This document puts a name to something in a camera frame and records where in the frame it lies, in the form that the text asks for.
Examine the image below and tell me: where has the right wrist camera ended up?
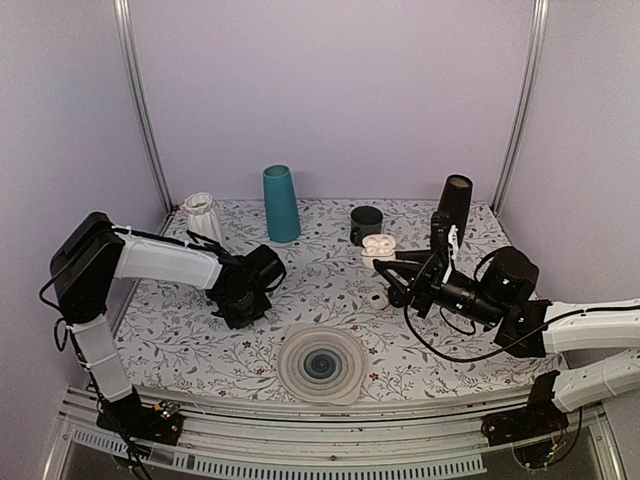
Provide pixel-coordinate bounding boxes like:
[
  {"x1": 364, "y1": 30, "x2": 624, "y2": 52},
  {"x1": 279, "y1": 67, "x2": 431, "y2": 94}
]
[{"x1": 430, "y1": 210, "x2": 459, "y2": 266}]

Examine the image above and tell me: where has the dark grey mug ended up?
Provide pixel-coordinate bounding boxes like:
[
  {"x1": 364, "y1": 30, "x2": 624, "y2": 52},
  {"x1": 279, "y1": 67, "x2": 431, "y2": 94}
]
[{"x1": 350, "y1": 205, "x2": 383, "y2": 246}]

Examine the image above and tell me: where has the small white earbud case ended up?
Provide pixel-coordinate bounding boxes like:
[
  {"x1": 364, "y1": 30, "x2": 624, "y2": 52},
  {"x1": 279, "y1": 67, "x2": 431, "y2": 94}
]
[{"x1": 367, "y1": 291, "x2": 389, "y2": 310}]

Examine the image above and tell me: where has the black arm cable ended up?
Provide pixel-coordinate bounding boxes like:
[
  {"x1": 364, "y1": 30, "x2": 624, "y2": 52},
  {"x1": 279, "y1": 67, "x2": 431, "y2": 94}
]
[
  {"x1": 402, "y1": 249, "x2": 640, "y2": 362},
  {"x1": 38, "y1": 229, "x2": 236, "y2": 352}
]

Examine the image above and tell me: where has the teal tall vase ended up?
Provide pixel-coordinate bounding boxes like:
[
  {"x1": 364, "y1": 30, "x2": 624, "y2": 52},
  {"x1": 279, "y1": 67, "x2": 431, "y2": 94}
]
[{"x1": 263, "y1": 165, "x2": 301, "y2": 243}]

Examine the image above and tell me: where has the right aluminium frame post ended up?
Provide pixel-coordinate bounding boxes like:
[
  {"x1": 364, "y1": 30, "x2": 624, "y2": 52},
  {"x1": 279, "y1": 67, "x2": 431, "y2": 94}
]
[{"x1": 490, "y1": 0, "x2": 550, "y2": 218}]

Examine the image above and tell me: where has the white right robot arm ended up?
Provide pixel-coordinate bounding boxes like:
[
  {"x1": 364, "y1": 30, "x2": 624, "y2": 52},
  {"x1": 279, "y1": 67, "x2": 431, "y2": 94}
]
[{"x1": 372, "y1": 247, "x2": 639, "y2": 436}]

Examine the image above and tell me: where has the aluminium frame post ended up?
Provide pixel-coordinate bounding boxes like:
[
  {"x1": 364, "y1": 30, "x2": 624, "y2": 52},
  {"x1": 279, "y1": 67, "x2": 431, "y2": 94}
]
[
  {"x1": 490, "y1": 0, "x2": 550, "y2": 218},
  {"x1": 113, "y1": 0, "x2": 174, "y2": 213}
]

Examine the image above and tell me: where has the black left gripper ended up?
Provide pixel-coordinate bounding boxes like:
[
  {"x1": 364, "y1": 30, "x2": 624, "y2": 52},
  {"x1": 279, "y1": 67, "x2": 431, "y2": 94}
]
[{"x1": 218, "y1": 286, "x2": 272, "y2": 329}]

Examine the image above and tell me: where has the left aluminium frame post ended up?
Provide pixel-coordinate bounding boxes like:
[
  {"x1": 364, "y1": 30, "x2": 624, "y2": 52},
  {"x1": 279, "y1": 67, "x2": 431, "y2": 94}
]
[{"x1": 113, "y1": 0, "x2": 174, "y2": 213}]

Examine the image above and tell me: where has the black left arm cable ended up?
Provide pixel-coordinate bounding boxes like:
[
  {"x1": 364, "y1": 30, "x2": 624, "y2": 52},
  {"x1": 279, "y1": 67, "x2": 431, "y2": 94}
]
[{"x1": 38, "y1": 229, "x2": 236, "y2": 352}]

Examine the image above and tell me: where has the black round earbud case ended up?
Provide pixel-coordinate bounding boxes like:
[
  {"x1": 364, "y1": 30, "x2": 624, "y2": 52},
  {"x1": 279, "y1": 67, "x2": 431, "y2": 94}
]
[{"x1": 387, "y1": 286, "x2": 405, "y2": 308}]

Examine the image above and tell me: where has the swirl patterned ceramic plate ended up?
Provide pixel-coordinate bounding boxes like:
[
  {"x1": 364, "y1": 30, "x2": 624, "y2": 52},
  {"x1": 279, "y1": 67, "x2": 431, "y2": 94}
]
[{"x1": 276, "y1": 326, "x2": 368, "y2": 406}]

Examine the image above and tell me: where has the black tall cylinder vase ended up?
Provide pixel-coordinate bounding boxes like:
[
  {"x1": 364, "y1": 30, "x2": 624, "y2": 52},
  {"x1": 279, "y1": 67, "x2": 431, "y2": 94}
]
[{"x1": 436, "y1": 174, "x2": 473, "y2": 246}]

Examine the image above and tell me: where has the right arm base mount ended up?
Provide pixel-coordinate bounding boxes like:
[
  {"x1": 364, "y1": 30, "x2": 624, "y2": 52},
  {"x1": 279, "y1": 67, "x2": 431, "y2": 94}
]
[{"x1": 480, "y1": 370, "x2": 569, "y2": 446}]

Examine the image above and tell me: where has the white ribbed vase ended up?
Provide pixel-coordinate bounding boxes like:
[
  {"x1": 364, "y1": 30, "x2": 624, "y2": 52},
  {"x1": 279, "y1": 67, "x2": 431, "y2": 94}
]
[{"x1": 183, "y1": 192, "x2": 223, "y2": 241}]

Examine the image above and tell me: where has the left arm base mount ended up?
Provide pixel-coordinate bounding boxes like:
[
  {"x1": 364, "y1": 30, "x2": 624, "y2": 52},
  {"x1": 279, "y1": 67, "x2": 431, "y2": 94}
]
[{"x1": 96, "y1": 390, "x2": 185, "y2": 446}]

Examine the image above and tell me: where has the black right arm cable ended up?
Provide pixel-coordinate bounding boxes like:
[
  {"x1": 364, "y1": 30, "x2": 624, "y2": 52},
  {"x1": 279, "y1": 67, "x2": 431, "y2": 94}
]
[{"x1": 402, "y1": 249, "x2": 640, "y2": 362}]

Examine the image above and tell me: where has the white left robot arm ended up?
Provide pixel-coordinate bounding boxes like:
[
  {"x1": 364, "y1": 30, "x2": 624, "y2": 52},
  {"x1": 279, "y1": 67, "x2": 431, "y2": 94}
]
[{"x1": 50, "y1": 211, "x2": 286, "y2": 434}]

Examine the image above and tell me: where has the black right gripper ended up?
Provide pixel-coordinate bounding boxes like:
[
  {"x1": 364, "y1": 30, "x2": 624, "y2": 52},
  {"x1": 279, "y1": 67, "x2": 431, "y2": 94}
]
[{"x1": 376, "y1": 249, "x2": 505, "y2": 329}]

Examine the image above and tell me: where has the white earbud charging case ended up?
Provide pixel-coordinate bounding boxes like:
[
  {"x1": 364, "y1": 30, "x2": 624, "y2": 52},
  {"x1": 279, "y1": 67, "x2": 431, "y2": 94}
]
[{"x1": 361, "y1": 234, "x2": 396, "y2": 269}]

